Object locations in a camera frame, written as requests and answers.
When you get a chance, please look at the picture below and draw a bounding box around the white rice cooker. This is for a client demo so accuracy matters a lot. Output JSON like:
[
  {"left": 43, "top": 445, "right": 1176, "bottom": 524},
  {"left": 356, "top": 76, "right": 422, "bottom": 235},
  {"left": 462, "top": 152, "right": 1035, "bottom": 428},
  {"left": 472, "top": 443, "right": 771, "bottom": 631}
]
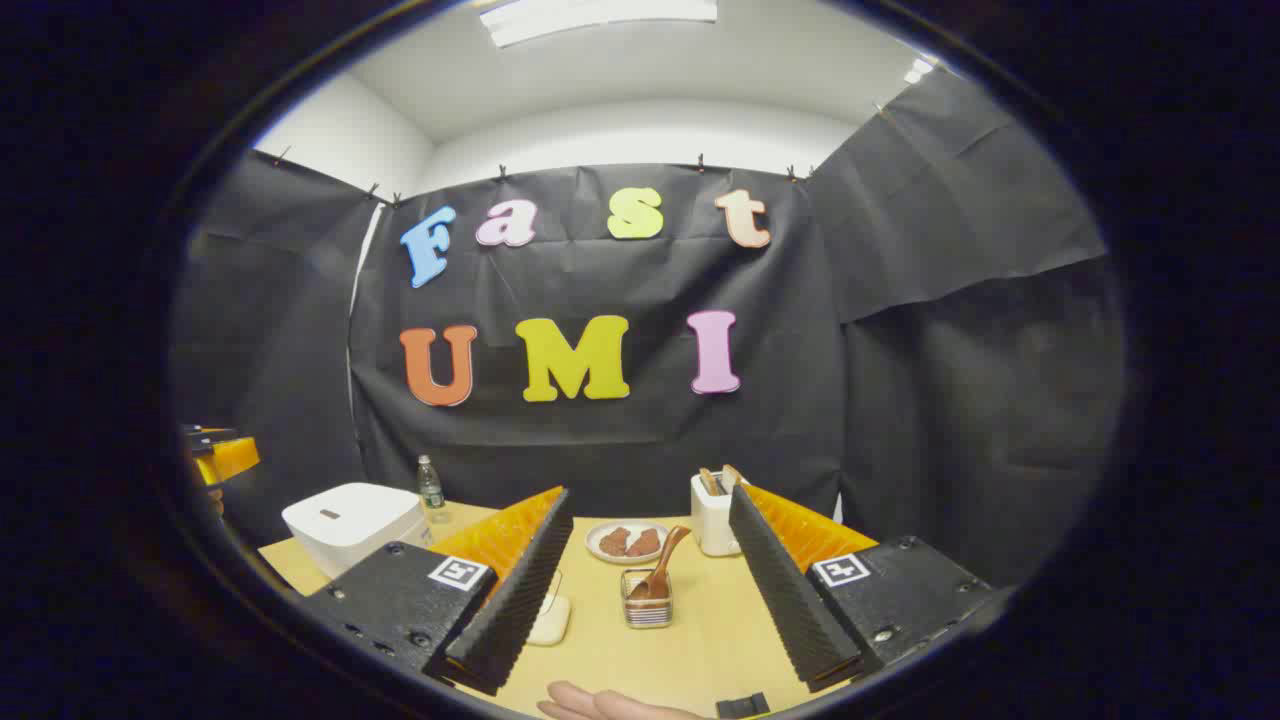
[{"left": 282, "top": 482, "right": 431, "bottom": 579}]

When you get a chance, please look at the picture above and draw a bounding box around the black backdrop cloth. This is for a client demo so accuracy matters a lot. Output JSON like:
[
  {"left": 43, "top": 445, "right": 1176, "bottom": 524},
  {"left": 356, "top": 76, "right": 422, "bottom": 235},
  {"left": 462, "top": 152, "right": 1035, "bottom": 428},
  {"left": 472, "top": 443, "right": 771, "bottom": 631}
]
[{"left": 170, "top": 68, "right": 1126, "bottom": 591}]

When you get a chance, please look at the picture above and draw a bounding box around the white toaster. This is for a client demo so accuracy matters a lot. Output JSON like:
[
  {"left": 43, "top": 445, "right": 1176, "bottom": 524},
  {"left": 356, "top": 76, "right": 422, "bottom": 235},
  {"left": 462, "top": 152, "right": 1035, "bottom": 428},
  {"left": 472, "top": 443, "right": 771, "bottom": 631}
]
[{"left": 690, "top": 470, "right": 746, "bottom": 557}]

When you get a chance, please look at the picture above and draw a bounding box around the brown wooden spoon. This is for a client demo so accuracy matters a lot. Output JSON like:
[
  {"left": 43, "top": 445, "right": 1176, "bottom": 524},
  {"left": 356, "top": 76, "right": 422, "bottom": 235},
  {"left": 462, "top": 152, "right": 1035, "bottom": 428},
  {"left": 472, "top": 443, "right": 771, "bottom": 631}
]
[{"left": 628, "top": 525, "right": 693, "bottom": 601}]

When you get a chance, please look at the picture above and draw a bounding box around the white round plate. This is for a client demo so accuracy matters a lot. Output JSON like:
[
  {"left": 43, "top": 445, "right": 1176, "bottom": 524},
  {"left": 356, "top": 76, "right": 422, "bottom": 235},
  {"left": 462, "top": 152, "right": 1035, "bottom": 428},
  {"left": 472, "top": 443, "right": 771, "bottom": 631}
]
[{"left": 585, "top": 520, "right": 671, "bottom": 566}]

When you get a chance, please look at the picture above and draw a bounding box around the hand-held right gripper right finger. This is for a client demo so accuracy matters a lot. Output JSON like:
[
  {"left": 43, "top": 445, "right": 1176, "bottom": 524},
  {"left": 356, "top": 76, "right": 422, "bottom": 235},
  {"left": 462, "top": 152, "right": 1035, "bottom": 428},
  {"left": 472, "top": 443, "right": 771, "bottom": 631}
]
[{"left": 728, "top": 484, "right": 1003, "bottom": 694}]

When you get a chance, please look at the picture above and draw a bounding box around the clear plastic water bottle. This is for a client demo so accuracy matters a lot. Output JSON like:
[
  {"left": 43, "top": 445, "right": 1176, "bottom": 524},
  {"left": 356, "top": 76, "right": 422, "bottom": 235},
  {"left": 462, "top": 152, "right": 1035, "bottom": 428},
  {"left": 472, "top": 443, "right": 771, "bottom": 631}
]
[{"left": 417, "top": 455, "right": 446, "bottom": 526}]

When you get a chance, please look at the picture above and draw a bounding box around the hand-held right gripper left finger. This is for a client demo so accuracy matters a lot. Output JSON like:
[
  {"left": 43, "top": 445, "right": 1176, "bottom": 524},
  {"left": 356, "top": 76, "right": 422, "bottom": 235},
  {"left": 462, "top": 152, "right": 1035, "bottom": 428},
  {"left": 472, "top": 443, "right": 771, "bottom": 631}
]
[{"left": 298, "top": 486, "right": 575, "bottom": 698}]

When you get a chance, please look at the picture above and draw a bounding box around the long ceiling light panel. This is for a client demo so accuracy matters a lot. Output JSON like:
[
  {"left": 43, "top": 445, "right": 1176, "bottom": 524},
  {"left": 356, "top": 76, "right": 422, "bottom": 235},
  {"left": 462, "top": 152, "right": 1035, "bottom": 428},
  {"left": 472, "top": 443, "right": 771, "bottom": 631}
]
[{"left": 478, "top": 0, "right": 719, "bottom": 49}]

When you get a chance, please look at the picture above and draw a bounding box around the metal wire chopstick holder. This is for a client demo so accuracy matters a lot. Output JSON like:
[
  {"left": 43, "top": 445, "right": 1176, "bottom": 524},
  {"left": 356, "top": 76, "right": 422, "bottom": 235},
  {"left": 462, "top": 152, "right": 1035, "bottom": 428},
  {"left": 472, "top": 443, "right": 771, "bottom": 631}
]
[{"left": 620, "top": 567, "right": 674, "bottom": 629}]

